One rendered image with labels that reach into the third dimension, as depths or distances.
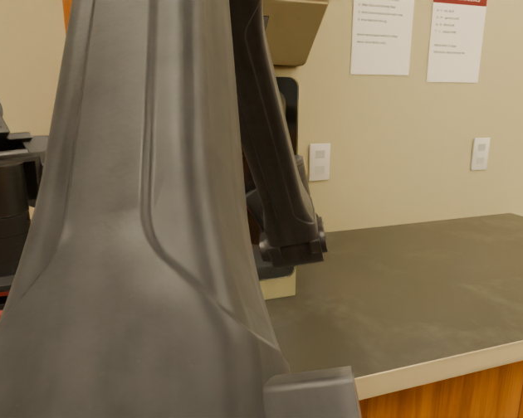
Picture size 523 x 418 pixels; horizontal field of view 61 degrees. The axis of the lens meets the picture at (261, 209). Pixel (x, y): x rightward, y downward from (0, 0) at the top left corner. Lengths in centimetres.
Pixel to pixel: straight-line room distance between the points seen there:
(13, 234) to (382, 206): 125
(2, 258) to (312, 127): 105
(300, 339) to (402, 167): 89
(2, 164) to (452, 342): 73
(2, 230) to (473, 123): 153
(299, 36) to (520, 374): 75
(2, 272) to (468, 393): 78
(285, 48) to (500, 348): 63
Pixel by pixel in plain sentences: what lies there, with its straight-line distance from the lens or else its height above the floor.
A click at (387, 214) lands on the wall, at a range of 157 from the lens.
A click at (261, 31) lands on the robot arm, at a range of 38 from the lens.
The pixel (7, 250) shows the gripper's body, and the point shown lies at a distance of 48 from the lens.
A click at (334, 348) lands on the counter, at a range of 80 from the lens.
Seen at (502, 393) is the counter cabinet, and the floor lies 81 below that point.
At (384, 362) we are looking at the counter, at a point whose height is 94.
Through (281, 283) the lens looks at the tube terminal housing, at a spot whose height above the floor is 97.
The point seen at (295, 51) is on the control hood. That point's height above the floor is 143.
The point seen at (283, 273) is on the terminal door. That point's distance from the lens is 93.
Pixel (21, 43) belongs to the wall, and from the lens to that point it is 126.
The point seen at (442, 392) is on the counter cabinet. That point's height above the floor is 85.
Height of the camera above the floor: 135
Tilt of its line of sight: 14 degrees down
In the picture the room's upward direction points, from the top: straight up
